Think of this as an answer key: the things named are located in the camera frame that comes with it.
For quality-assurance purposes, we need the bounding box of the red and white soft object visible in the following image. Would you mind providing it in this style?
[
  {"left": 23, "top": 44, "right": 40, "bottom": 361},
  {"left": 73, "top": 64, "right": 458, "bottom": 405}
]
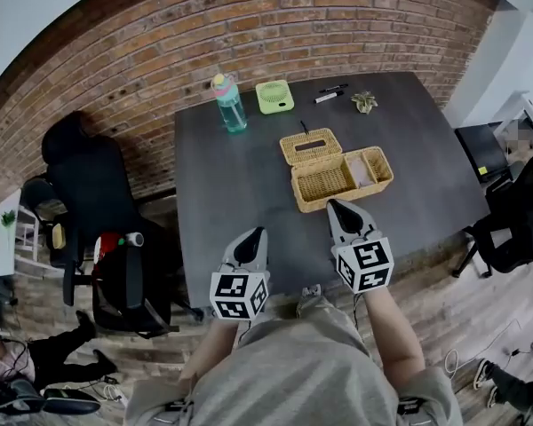
[{"left": 92, "top": 232, "right": 146, "bottom": 261}]

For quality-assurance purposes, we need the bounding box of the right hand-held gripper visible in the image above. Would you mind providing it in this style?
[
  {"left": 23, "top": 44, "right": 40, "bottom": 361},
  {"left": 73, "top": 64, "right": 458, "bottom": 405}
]
[{"left": 326, "top": 199, "right": 396, "bottom": 295}]

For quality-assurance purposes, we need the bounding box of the teal water bottle pink lid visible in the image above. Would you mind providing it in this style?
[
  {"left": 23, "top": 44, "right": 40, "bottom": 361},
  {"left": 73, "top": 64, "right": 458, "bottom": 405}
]
[{"left": 211, "top": 72, "right": 249, "bottom": 134}]

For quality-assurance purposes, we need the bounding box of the white side table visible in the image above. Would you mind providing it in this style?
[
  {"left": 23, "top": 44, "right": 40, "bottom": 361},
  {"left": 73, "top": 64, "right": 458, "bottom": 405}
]
[{"left": 0, "top": 188, "right": 22, "bottom": 278}]

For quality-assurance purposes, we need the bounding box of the black side cabinet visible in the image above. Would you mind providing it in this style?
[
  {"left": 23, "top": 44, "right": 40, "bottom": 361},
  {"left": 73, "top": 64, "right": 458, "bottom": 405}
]
[{"left": 454, "top": 122, "right": 516, "bottom": 185}]

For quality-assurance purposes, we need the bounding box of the person's grey shirt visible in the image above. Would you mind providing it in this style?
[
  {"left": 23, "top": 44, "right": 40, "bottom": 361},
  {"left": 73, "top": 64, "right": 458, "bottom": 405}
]
[{"left": 123, "top": 317, "right": 465, "bottom": 426}]

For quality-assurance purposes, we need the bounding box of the green portable fan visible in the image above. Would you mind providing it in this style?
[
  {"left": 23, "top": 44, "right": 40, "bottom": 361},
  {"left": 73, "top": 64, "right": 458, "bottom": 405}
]
[{"left": 255, "top": 79, "right": 295, "bottom": 115}]

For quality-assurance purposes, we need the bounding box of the black mesh office chair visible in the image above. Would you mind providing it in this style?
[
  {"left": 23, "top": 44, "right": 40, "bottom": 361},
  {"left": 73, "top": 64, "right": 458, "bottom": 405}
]
[{"left": 452, "top": 155, "right": 533, "bottom": 279}]

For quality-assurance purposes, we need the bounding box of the person's light trouser leg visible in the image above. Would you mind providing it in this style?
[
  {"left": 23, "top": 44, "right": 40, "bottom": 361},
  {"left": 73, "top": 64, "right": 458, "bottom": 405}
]
[{"left": 248, "top": 294, "right": 372, "bottom": 359}]

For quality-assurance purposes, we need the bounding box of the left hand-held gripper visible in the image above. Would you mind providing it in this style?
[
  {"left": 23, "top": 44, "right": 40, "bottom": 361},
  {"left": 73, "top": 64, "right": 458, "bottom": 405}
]
[{"left": 209, "top": 227, "right": 272, "bottom": 321}]

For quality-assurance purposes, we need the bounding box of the person's left forearm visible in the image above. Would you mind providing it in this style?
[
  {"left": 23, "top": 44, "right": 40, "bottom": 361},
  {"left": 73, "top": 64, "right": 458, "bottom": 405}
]
[{"left": 181, "top": 317, "right": 242, "bottom": 379}]

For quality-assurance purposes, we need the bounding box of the small potted succulent plant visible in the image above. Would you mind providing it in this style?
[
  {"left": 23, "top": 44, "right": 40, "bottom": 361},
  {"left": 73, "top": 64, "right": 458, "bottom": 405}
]
[{"left": 350, "top": 90, "right": 378, "bottom": 115}]

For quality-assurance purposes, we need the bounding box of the black high-back office chair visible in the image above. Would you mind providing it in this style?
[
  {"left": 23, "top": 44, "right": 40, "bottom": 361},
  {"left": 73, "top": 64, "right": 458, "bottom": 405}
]
[{"left": 24, "top": 111, "right": 181, "bottom": 339}]

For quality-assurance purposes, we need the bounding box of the wicker basket box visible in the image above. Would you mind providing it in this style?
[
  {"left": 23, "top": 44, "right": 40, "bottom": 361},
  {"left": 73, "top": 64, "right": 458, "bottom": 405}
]
[{"left": 278, "top": 126, "right": 395, "bottom": 215}]

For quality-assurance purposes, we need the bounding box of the person's right forearm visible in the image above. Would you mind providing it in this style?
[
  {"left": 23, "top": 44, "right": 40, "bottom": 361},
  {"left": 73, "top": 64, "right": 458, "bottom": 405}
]
[{"left": 363, "top": 288, "right": 427, "bottom": 372}]

